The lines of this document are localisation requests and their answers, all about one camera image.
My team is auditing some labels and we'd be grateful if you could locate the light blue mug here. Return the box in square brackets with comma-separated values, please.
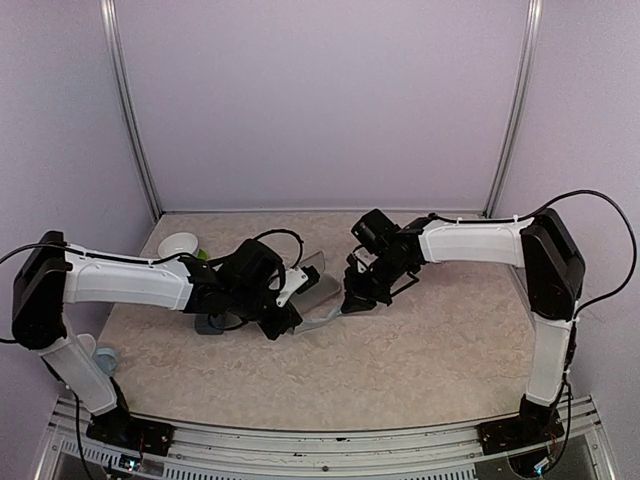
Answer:
[77, 333, 118, 377]

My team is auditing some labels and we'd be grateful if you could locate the grey-blue glasses case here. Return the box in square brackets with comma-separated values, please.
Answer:
[194, 314, 243, 336]

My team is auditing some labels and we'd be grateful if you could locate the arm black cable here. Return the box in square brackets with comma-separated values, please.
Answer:
[0, 228, 306, 346]
[429, 188, 632, 321]

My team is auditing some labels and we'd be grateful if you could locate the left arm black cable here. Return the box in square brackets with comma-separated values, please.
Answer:
[0, 228, 306, 346]

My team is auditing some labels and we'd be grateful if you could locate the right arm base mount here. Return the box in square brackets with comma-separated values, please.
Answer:
[476, 395, 565, 455]

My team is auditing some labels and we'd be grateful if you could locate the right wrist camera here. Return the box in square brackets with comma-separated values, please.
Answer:
[345, 245, 376, 278]

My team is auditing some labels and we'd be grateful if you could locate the pink glasses case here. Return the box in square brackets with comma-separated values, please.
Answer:
[289, 250, 342, 315]

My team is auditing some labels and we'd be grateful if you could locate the left aluminium corner post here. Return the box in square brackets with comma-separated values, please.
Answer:
[100, 0, 164, 223]

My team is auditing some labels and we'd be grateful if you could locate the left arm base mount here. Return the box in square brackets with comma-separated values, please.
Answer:
[86, 379, 175, 457]

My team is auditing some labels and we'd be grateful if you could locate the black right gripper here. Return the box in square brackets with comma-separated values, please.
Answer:
[342, 253, 411, 312]

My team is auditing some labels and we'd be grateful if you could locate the green plate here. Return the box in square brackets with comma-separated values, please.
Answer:
[197, 249, 210, 261]

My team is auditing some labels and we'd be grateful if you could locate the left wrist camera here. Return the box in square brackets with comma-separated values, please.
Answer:
[276, 266, 320, 308]

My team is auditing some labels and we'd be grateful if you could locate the white bowl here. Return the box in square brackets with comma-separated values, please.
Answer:
[157, 232, 199, 259]

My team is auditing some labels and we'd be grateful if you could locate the aluminium corner post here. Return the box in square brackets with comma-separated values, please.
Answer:
[482, 0, 544, 218]
[100, 0, 164, 223]

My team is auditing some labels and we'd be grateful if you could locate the front aluminium rail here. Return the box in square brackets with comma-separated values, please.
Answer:
[34, 397, 617, 479]

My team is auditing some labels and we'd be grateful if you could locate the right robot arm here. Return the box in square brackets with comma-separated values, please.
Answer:
[340, 208, 586, 444]

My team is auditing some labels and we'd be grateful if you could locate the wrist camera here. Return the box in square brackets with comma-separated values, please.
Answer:
[276, 266, 320, 308]
[345, 245, 376, 278]

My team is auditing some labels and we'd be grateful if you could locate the light blue cloth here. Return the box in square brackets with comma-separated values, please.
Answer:
[292, 305, 343, 335]

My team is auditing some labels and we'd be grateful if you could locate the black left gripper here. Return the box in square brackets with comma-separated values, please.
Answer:
[229, 284, 303, 341]

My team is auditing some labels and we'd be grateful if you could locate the right aluminium corner post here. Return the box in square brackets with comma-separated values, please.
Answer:
[482, 0, 544, 218]

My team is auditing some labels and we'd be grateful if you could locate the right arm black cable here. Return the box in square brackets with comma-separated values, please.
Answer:
[429, 188, 632, 321]

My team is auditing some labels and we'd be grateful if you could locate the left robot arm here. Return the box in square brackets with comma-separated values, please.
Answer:
[11, 231, 309, 445]

